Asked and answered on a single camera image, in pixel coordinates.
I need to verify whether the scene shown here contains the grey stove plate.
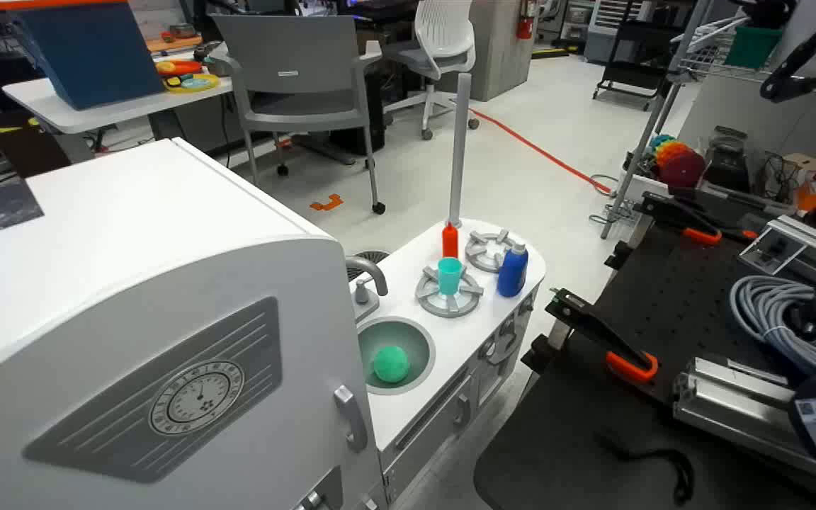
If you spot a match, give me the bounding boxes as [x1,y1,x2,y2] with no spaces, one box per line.
[462,225,516,278]
[414,263,486,322]

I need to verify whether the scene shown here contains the grey toy faucet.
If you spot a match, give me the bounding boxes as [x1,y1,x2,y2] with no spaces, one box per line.
[344,254,390,323]

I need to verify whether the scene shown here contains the teal plastic cup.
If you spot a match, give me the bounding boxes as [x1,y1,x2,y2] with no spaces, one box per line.
[432,255,466,297]

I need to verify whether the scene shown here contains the round sink bowl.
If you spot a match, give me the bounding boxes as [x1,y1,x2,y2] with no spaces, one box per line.
[354,316,439,394]

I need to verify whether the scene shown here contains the small orange floor object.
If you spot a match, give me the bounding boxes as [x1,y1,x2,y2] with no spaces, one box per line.
[309,191,344,212]

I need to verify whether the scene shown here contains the green ball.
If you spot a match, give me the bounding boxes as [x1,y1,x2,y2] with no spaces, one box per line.
[370,343,414,388]

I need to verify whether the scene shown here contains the grey vertical pole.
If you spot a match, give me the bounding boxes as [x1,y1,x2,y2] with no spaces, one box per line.
[445,72,475,231]

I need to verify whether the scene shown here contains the grey cabinet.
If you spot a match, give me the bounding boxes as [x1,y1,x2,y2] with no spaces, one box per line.
[466,0,539,106]

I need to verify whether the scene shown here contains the white office chair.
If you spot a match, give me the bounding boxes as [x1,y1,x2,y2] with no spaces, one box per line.
[383,0,482,143]

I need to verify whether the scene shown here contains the grey office chair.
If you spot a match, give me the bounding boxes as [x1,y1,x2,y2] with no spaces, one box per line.
[210,8,390,218]

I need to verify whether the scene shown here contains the red fire extinguisher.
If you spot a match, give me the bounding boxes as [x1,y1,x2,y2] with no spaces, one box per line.
[513,0,536,42]

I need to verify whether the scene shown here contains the metal tripod stand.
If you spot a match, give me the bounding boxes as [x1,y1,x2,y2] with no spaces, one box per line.
[601,79,684,238]

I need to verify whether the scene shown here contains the black breadboard table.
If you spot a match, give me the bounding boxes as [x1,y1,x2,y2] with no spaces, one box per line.
[471,221,816,510]

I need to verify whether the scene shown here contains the colourful round toy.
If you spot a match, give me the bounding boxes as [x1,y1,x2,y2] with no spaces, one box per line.
[645,133,711,197]

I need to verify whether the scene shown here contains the orange and yellow toys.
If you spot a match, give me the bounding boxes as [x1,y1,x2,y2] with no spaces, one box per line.
[153,55,224,93]

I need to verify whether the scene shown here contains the black wheeled rack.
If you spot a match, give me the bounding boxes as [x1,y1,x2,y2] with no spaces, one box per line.
[592,0,703,110]

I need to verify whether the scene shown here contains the white table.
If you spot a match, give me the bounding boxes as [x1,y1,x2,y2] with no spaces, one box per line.
[0,69,235,153]

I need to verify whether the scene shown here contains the grey power box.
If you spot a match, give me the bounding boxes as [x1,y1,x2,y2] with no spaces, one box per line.
[737,212,816,292]

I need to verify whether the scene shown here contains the blue box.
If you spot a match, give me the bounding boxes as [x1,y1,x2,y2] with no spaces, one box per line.
[13,0,167,110]

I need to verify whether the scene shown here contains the orange floor cable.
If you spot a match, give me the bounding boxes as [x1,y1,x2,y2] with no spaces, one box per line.
[466,108,615,200]

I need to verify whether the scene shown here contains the black clamp orange handle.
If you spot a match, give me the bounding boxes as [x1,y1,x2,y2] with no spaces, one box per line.
[632,191,760,249]
[519,288,663,388]

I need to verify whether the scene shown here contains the black loose cable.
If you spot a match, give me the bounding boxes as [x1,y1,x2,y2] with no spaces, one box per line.
[602,436,699,507]

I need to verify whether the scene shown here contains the aluminium extrusion rail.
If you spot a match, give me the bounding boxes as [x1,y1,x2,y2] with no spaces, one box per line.
[667,354,816,494]

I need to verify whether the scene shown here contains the grey coiled cable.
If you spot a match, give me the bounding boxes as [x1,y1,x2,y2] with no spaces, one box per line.
[727,273,816,377]

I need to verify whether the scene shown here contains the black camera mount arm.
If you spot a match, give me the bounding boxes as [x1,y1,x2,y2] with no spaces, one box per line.
[755,0,816,106]

